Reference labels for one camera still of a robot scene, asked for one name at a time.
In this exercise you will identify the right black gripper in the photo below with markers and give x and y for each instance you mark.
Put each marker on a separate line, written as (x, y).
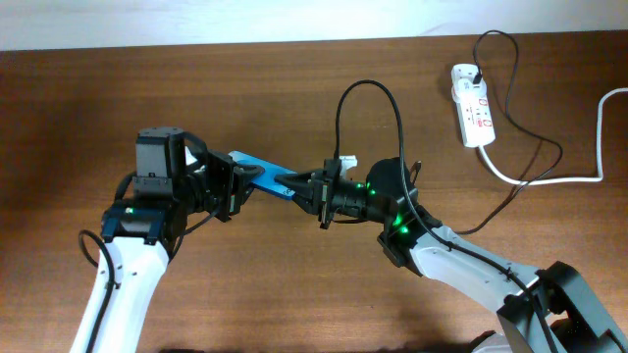
(320, 194)

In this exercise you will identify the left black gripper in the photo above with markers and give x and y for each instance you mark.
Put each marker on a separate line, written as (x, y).
(227, 169)

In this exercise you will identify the blue Samsung smartphone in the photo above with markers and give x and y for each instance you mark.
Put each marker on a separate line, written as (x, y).
(266, 181)

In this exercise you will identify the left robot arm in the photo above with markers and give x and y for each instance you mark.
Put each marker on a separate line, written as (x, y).
(176, 175)

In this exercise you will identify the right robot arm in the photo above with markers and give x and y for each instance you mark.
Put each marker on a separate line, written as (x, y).
(540, 310)

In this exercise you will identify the white charger plug adapter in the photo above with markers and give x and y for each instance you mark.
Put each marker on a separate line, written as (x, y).
(465, 89)

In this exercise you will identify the white power strip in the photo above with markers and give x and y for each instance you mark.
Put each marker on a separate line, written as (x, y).
(474, 116)

